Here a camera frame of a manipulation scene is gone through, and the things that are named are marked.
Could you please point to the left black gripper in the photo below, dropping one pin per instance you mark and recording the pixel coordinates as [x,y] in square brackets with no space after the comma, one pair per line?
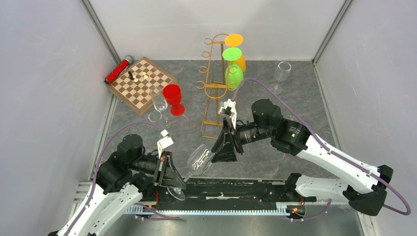
[164,173]

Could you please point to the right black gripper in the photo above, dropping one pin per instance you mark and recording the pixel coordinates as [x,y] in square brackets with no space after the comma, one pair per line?
[227,153]

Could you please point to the clear back wine glass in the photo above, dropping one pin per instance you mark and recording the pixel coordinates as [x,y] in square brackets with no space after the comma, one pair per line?
[198,162]

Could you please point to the clear wine glass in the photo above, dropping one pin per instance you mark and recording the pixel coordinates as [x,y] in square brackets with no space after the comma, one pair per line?
[198,162]
[281,73]
[160,105]

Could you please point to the red wine glass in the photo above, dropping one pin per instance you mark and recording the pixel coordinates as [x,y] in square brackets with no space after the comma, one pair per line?
[173,96]

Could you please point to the green wine glass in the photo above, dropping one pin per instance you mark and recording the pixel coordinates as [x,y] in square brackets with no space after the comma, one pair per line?
[234,75]

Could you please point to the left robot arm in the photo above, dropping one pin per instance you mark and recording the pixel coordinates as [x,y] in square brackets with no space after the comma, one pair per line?
[123,180]

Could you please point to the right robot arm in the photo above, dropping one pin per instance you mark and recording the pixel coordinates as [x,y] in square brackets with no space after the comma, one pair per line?
[361,185]

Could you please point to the orange wine glass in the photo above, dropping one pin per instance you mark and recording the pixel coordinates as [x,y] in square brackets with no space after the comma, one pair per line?
[233,53]

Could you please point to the wooden chessboard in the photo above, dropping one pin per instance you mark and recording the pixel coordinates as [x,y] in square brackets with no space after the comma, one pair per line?
[136,95]

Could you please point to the black chess piece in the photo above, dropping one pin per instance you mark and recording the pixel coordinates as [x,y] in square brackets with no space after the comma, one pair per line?
[130,75]

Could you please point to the red glitter tube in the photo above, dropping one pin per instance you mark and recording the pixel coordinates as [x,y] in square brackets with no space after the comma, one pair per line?
[118,70]

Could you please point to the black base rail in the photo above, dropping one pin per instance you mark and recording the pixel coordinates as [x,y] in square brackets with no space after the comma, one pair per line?
[226,196]

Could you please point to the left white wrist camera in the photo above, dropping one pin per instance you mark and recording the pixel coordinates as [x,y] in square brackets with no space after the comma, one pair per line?
[165,141]

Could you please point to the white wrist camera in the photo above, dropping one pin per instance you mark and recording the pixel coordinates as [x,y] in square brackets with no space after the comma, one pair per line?
[165,141]
[228,109]

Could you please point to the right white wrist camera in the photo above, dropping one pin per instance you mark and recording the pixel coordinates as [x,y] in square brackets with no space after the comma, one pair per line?
[228,109]

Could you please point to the gold wire glass rack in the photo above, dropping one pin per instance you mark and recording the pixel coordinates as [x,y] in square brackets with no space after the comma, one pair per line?
[214,90]

